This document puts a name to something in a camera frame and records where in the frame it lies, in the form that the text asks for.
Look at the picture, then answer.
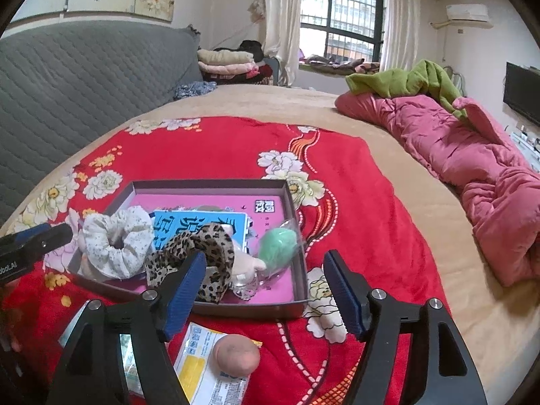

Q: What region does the white air conditioner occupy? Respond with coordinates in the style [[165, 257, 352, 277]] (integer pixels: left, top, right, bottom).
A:
[[430, 4, 492, 29]]

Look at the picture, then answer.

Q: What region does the stack of folded blankets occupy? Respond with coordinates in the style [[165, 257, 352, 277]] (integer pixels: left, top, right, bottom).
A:
[[197, 39, 275, 85]]

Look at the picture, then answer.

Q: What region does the white floral scrunchie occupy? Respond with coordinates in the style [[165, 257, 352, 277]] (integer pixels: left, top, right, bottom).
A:
[[79, 206, 154, 281]]

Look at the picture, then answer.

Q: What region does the green blanket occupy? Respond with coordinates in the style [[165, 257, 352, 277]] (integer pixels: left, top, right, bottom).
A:
[[345, 59, 467, 120]]

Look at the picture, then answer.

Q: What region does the pink squishy ball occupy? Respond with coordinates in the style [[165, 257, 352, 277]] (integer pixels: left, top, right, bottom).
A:
[[213, 334, 261, 378]]

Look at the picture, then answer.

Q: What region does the bedding on window sill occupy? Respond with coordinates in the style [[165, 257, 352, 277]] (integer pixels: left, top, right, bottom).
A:
[[300, 55, 380, 76]]

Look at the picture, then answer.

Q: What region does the red floral blanket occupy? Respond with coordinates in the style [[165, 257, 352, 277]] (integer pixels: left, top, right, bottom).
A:
[[11, 117, 443, 404]]

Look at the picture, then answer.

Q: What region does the tv cabinet with items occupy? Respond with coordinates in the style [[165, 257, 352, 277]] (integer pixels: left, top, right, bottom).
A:
[[508, 126, 539, 171]]

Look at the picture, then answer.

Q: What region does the black wall television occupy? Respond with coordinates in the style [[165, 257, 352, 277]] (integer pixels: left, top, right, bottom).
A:
[[504, 62, 540, 126]]

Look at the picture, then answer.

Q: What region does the window with black frame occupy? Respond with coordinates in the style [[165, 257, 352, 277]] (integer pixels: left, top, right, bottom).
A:
[[299, 0, 385, 63]]

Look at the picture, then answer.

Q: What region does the blue patterned cloth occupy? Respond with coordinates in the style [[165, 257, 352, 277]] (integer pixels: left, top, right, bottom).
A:
[[173, 81, 217, 101]]

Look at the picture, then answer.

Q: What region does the plush toy with purple bow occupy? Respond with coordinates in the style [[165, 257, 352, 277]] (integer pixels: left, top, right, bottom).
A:
[[221, 224, 266, 290]]

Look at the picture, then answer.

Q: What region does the right white curtain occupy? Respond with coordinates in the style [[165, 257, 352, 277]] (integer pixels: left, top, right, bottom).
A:
[[380, 0, 421, 71]]

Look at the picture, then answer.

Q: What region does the white yellow wipes packet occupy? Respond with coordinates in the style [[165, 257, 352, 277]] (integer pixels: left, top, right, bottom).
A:
[[173, 322, 253, 404]]

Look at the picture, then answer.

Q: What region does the pink quilted comforter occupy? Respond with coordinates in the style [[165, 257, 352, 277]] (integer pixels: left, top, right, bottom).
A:
[[335, 92, 539, 286]]

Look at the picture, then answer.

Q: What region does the leopard print scrunchie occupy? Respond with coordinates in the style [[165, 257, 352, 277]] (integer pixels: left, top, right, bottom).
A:
[[144, 223, 235, 303]]

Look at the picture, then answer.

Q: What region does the beige bed sheet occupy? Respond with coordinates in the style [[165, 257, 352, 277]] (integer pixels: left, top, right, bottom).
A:
[[4, 86, 539, 404]]

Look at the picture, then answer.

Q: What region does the left white curtain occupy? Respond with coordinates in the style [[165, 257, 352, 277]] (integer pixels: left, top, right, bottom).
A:
[[249, 0, 301, 87]]

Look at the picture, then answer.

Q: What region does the green sponge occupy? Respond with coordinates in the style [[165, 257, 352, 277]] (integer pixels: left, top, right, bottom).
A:
[[256, 219, 303, 279]]

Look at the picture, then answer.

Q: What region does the white curtain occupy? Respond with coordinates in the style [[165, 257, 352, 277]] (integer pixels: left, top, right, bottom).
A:
[[380, 0, 421, 71], [249, 0, 301, 87]]

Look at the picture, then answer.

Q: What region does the shallow grey box tray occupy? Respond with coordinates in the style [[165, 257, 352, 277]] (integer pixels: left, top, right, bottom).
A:
[[66, 178, 311, 320]]

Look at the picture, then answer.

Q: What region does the grey quilted headboard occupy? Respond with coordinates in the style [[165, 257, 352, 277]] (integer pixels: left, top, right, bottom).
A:
[[1, 20, 201, 221]]

